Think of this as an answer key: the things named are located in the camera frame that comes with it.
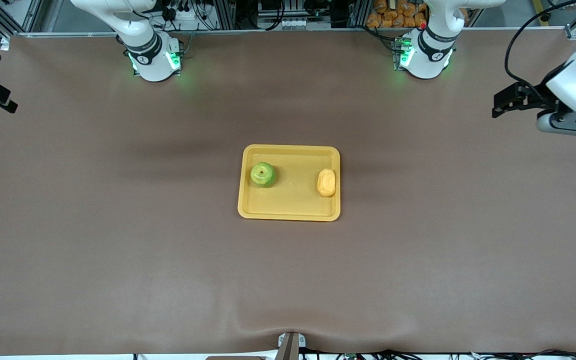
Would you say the black cable bundle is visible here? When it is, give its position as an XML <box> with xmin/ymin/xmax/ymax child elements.
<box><xmin>303</xmin><ymin>349</ymin><xmax>576</xmax><ymax>360</ymax></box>

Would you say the yellow potato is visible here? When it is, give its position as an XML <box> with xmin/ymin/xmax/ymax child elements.
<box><xmin>316</xmin><ymin>168</ymin><xmax>338</xmax><ymax>198</ymax></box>

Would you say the metal table clamp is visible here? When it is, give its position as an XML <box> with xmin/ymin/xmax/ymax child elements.
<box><xmin>277</xmin><ymin>331</ymin><xmax>307</xmax><ymax>360</ymax></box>

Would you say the yellow plastic tray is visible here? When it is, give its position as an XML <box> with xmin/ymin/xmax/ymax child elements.
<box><xmin>237</xmin><ymin>144</ymin><xmax>342</xmax><ymax>222</ymax></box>

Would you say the white power strip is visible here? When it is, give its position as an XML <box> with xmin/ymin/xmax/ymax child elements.
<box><xmin>165</xmin><ymin>5</ymin><xmax>210</xmax><ymax>24</ymax></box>

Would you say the green apple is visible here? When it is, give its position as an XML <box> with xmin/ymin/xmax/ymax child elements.
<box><xmin>250</xmin><ymin>161</ymin><xmax>277</xmax><ymax>189</ymax></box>

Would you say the orange snack bag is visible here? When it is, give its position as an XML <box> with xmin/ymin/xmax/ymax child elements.
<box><xmin>366</xmin><ymin>0</ymin><xmax>428</xmax><ymax>29</ymax></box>

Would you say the brown table cover mat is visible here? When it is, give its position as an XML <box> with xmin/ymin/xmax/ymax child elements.
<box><xmin>0</xmin><ymin>27</ymin><xmax>576</xmax><ymax>357</ymax></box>

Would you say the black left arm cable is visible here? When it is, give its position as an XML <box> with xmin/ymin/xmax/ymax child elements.
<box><xmin>504</xmin><ymin>0</ymin><xmax>576</xmax><ymax>103</ymax></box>

